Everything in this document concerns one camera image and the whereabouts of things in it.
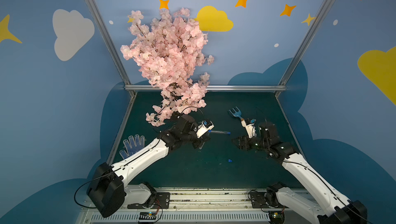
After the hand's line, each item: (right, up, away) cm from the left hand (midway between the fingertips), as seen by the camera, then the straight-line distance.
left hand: (208, 134), depth 78 cm
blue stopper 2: (+13, -17, +9) cm, 23 cm away
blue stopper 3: (+20, +7, -8) cm, 23 cm away
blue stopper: (+15, -3, +23) cm, 27 cm away
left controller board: (-30, -39, -5) cm, 49 cm away
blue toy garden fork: (+22, +9, +29) cm, 38 cm away
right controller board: (+33, -39, -5) cm, 51 cm away
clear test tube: (+8, -3, +21) cm, 23 cm away
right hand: (+16, -2, +1) cm, 16 cm away
